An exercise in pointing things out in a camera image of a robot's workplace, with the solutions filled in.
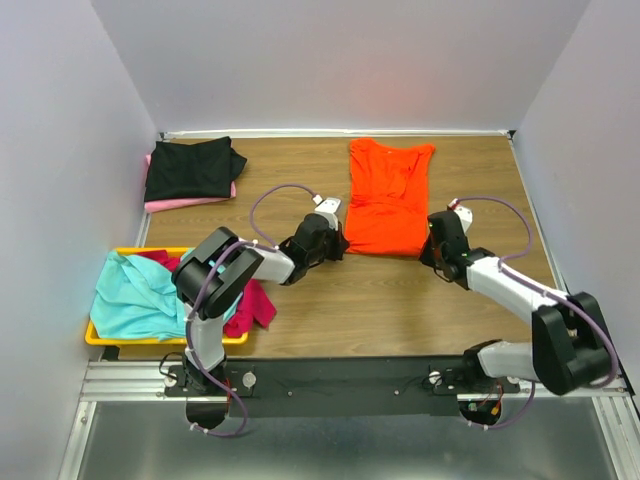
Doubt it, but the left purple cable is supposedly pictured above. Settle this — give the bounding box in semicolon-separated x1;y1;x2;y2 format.
183;183;321;439

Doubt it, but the teal t shirt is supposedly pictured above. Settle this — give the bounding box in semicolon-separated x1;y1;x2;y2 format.
89;247;241;341

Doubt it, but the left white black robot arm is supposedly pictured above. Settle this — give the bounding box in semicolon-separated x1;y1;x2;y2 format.
172;213;348;395

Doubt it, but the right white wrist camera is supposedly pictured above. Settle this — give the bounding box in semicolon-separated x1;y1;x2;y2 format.
447;198;473;234

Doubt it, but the magenta t shirt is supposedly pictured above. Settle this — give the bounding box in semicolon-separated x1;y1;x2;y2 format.
132;247;277;343

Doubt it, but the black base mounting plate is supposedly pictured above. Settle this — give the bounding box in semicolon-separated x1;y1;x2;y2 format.
163;355;520;430

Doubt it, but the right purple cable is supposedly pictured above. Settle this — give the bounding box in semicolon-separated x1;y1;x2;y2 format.
454;195;619;432

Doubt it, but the pink folded t shirt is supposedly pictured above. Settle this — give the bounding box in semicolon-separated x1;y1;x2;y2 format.
144;153;246;214

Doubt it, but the purple cable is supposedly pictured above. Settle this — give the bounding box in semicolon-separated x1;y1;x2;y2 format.
454;195;619;432
183;183;321;439

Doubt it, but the orange t shirt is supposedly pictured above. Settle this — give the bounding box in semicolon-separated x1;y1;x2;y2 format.
344;138;435;257

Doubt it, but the black folded t shirt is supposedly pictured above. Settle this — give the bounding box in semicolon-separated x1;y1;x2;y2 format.
144;137;247;202

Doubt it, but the aluminium rail frame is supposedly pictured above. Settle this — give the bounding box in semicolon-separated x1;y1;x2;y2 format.
60;361;639;479

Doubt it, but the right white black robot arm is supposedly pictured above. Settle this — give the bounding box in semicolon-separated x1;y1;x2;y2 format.
420;206;618;395

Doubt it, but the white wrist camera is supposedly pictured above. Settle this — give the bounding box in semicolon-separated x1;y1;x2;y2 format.
447;198;473;234
313;195;342;215

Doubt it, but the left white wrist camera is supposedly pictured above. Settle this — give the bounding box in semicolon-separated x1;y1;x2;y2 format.
313;195;342;215

